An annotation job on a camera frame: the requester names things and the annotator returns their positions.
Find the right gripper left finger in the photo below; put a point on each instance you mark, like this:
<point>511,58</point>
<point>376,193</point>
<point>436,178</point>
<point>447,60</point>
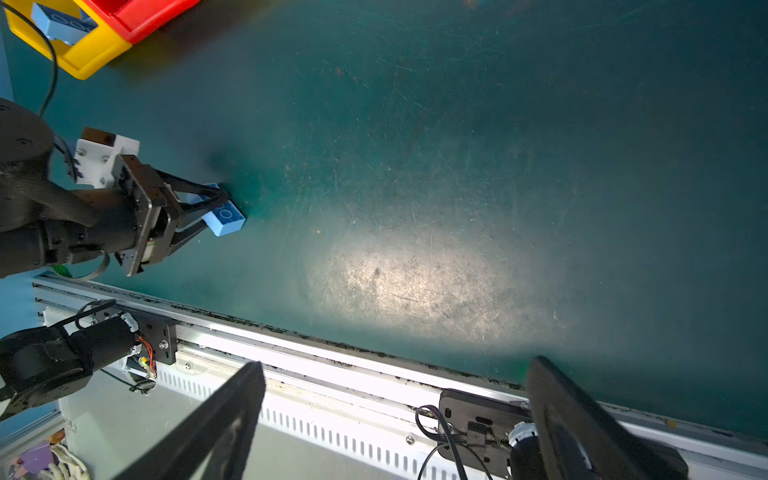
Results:
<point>215,439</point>

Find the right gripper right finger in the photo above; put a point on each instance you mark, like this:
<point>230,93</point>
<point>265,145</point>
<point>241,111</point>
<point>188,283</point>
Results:
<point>578,438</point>

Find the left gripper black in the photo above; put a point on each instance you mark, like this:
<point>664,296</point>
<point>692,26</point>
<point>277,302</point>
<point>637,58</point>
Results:
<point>148,193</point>

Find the blue lego brick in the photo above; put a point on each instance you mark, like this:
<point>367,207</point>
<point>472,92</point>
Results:
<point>223,220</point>
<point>60,26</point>

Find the yellow bin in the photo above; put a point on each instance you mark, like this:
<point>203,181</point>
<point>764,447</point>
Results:
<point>82,60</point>

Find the red bin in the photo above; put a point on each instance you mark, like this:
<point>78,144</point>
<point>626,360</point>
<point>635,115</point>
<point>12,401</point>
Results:
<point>134,20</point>

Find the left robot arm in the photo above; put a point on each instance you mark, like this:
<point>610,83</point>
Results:
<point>65,207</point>

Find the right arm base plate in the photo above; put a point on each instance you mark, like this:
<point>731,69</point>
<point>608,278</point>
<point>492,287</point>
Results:
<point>501,438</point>

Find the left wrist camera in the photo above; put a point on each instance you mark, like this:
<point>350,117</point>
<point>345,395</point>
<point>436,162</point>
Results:
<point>95,155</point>

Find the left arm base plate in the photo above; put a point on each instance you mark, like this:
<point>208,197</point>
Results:
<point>111,332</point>

